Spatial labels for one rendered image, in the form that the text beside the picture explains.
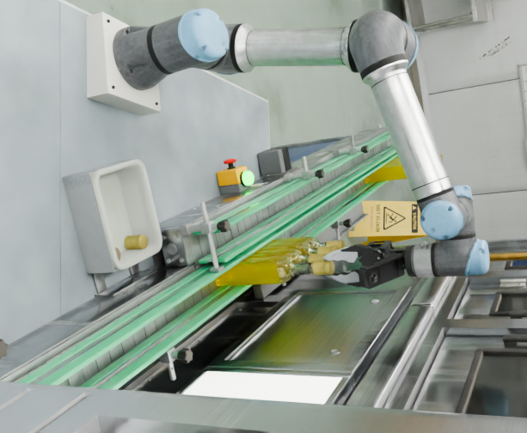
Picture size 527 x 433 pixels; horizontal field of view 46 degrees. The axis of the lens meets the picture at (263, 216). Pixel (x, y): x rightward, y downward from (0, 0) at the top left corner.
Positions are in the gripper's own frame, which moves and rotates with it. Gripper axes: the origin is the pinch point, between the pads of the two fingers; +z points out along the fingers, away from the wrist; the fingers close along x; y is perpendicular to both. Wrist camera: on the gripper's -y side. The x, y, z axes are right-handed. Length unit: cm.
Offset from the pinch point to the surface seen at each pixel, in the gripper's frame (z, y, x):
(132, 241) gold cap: 39.2, -19.4, 15.1
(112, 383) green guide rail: 23, -52, -2
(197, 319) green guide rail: 23.7, -22.5, -3.0
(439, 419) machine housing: -48, -96, 24
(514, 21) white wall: 7, 587, 54
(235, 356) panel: 16.6, -21.3, -12.4
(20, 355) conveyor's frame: 35, -60, 7
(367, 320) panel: -8.0, -1.9, -12.7
